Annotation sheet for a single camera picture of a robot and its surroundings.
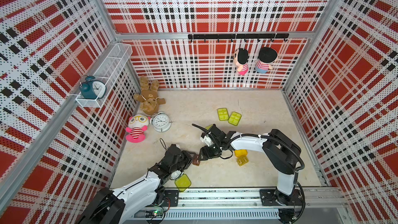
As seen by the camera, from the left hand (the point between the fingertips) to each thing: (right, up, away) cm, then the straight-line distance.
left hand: (198, 155), depth 85 cm
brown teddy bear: (-35, +33, +19) cm, 52 cm away
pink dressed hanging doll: (+25, +57, +8) cm, 63 cm away
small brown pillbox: (-1, -2, -3) cm, 4 cm away
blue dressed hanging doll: (+42, +58, +8) cm, 72 cm away
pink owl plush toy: (-38, +15, +10) cm, 42 cm away
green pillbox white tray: (+24, +19, +18) cm, 35 cm away
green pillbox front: (-8, -12, -7) cm, 16 cm away
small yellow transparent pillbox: (+24, -3, -1) cm, 24 cm away
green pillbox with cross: (+6, +17, -8) cm, 20 cm away
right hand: (+4, -1, -1) cm, 4 cm away
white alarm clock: (-25, +17, +13) cm, 33 cm away
